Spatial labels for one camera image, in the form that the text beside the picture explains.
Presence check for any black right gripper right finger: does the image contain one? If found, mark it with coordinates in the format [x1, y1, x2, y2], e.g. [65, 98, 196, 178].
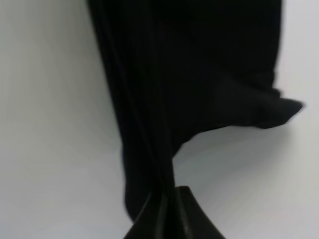
[166, 186, 224, 239]

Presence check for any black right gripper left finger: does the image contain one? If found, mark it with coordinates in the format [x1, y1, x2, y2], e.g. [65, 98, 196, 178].
[125, 192, 172, 239]

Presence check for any black printed t-shirt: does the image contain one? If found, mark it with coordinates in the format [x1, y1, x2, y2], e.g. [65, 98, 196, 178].
[88, 0, 303, 220]

